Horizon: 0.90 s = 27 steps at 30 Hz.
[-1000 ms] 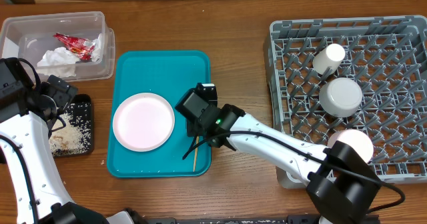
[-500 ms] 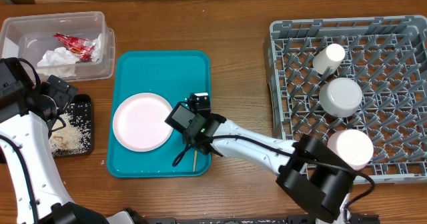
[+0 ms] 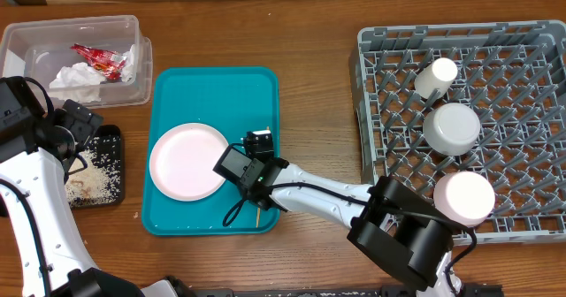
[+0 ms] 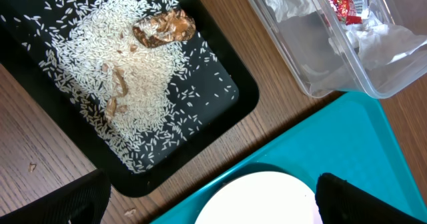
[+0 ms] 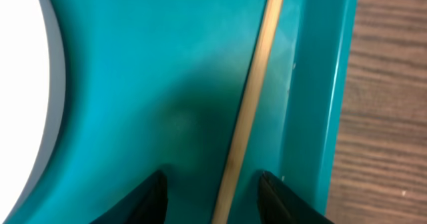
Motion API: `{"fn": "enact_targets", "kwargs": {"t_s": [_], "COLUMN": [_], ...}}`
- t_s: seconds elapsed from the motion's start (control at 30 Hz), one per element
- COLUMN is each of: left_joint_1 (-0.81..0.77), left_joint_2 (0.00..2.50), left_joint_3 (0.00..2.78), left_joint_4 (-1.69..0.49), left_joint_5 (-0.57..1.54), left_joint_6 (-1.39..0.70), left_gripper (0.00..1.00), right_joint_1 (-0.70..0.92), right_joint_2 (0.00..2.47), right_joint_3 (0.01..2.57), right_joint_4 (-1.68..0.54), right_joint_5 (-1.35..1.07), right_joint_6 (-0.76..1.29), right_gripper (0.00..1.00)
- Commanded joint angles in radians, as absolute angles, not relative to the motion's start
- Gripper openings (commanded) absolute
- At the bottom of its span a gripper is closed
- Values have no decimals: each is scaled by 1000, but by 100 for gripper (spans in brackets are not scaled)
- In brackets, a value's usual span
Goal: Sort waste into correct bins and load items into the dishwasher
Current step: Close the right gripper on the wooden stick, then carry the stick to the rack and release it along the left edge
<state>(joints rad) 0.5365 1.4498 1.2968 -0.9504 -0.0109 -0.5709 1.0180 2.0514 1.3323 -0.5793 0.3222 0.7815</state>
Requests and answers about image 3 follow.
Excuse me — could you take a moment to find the wooden chopstick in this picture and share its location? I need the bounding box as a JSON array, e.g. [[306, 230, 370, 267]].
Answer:
[[255, 126, 271, 229]]

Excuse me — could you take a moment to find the white napkin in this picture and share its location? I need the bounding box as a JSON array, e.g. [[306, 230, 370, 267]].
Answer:
[[48, 62, 106, 103]]

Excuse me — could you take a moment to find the red snack wrapper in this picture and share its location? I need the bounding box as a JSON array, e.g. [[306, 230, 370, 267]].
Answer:
[[71, 43, 134, 81]]

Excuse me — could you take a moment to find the large pink plate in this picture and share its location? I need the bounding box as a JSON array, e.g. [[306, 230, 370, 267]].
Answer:
[[149, 123, 228, 202]]

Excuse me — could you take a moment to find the white cup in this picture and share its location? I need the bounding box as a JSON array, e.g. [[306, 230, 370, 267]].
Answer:
[[414, 57, 458, 99]]

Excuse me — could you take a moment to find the grey bowl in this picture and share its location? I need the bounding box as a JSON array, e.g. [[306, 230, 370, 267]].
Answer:
[[423, 103, 481, 156]]

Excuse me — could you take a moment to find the small pink saucer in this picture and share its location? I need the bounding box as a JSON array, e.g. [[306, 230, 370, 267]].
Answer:
[[433, 171, 495, 227]]

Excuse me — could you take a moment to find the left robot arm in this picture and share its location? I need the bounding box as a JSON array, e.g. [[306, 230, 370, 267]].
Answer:
[[1, 148, 180, 297]]

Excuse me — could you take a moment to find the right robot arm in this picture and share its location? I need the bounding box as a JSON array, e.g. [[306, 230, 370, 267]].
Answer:
[[237, 130, 461, 296]]

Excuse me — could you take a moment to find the clear plastic waste bin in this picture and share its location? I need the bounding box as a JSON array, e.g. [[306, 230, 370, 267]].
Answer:
[[1, 15, 153, 108]]

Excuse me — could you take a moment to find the grey dishwasher rack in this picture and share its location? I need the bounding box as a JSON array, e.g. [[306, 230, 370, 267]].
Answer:
[[350, 20, 565, 243]]

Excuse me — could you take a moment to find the black rectangular tray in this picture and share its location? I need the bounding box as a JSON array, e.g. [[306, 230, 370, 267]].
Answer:
[[0, 124, 126, 209]]

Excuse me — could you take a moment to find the teal serving tray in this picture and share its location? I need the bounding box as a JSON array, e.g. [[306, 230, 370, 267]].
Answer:
[[141, 66, 280, 236]]

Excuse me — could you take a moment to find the spilled rice pile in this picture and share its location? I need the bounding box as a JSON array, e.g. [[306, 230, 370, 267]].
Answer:
[[65, 134, 122, 209]]

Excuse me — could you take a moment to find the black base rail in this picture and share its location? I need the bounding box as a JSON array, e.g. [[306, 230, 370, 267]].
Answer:
[[192, 284, 504, 297]]

